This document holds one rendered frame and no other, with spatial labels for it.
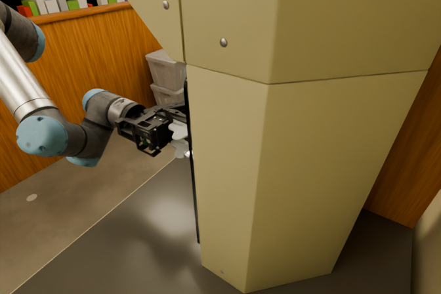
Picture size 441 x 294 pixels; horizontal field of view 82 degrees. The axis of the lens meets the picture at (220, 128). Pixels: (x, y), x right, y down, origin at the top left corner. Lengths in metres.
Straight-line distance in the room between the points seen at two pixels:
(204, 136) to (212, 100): 0.06
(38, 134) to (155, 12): 0.34
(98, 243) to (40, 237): 1.43
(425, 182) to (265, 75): 0.56
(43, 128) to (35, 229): 1.69
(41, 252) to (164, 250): 1.45
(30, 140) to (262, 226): 0.44
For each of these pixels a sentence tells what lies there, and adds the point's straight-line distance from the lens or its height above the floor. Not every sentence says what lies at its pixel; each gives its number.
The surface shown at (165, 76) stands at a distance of 2.76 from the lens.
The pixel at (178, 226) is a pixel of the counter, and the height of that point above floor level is 0.94.
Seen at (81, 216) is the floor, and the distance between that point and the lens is 2.13.
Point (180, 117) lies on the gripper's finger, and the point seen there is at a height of 1.24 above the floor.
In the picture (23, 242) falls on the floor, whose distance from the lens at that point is 2.18.
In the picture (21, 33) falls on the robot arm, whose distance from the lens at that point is 0.89.
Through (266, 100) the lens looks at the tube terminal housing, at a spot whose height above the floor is 1.39.
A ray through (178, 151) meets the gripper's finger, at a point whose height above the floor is 1.18.
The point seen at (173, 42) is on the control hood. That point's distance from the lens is 0.33.
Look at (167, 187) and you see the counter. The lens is 0.81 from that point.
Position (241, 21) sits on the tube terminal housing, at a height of 1.47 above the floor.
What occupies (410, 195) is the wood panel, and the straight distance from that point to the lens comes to 0.79.
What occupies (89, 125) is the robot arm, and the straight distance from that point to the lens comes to 0.69.
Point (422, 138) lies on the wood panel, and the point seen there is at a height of 1.20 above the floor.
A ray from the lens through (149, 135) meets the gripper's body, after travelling 0.54.
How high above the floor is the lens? 1.52
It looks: 34 degrees down
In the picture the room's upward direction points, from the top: straight up
